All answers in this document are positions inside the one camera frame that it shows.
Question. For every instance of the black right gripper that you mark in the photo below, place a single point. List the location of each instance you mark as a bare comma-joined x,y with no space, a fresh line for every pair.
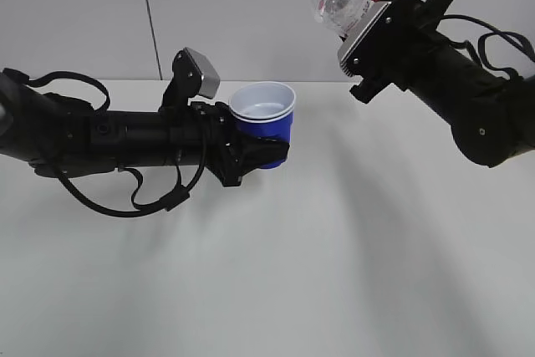
391,49

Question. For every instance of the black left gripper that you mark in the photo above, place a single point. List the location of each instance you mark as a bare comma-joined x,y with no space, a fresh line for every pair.
208,134

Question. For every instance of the blue paper cup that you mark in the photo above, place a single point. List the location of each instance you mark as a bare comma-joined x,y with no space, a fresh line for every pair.
264,109

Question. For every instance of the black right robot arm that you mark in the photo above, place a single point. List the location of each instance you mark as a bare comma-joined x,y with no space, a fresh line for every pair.
441,58

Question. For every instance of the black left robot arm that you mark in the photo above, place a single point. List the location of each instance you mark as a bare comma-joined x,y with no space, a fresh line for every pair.
82,141

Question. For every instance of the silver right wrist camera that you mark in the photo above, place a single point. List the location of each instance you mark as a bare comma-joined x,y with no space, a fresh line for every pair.
357,35

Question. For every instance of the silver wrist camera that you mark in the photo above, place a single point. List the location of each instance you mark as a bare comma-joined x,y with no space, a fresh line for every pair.
357,35
210,79

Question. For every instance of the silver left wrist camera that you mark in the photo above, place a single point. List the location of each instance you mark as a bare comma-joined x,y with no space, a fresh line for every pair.
210,79

